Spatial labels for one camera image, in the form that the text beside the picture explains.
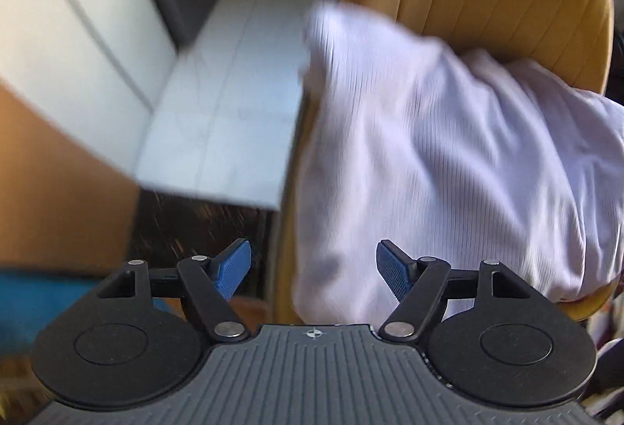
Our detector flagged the lavender fleece garment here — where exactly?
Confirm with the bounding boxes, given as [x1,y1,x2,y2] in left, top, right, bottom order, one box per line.
[292,1,624,326]

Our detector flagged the patterned cloth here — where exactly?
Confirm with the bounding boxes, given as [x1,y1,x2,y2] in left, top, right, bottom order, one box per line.
[580,298,624,421]

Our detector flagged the blue cloth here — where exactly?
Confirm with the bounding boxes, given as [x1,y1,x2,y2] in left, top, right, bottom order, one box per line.
[0,268,105,355]

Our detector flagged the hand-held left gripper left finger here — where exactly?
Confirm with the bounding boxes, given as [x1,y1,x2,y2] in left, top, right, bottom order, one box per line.
[97,238,252,344]

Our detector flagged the white cabinet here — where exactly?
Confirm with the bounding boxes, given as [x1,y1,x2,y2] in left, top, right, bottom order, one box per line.
[0,0,177,175]

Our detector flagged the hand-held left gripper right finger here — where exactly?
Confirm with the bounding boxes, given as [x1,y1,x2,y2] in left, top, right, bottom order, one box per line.
[375,239,535,344]

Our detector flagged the orange-brown blurred object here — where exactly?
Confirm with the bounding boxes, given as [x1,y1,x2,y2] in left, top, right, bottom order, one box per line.
[0,83,143,272]

